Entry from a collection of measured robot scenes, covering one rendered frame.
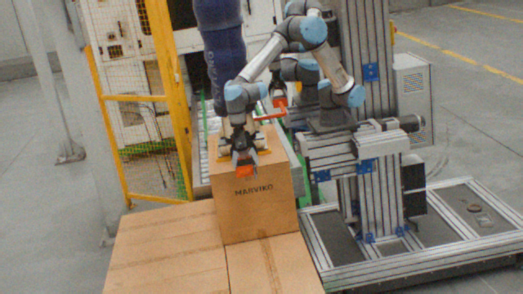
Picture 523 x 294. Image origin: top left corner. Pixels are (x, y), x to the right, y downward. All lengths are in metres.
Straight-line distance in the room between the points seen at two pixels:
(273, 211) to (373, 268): 0.67
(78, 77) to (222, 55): 1.53
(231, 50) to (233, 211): 0.80
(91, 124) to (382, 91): 2.10
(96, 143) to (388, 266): 2.23
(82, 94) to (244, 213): 1.72
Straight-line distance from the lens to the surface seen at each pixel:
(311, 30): 2.44
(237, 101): 2.27
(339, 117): 2.81
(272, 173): 2.73
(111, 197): 4.29
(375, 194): 3.25
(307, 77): 3.25
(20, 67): 12.55
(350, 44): 2.96
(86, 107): 4.07
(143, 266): 2.89
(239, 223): 2.83
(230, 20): 2.73
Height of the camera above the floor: 1.98
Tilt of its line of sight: 21 degrees down
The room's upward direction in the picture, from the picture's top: 9 degrees counter-clockwise
